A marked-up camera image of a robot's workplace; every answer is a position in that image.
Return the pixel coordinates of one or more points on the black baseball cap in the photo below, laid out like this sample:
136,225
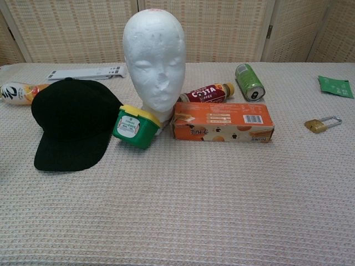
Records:
69,122

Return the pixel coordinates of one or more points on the white foam mannequin head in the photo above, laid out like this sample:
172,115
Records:
154,55

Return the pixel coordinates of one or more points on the green tub with yellow lid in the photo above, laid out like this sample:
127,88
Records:
133,130

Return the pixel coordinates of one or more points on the orange biscuit box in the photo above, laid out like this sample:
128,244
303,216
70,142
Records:
222,119

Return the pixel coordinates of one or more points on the red Costa coffee bottle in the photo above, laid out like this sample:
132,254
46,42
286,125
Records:
205,94

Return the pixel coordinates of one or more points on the beige woven tablecloth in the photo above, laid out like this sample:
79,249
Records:
177,199

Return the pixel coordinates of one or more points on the green drink can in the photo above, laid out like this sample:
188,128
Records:
248,79

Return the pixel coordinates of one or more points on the white folding stand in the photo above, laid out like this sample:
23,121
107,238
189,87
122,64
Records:
83,73

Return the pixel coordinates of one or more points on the brass padlock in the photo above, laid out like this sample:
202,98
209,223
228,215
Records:
316,126

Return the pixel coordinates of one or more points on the woven folding screen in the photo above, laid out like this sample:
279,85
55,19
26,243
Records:
83,30

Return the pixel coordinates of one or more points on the green foil packet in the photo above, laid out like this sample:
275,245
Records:
335,86

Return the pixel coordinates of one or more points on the orange juice bottle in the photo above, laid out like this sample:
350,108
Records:
16,94

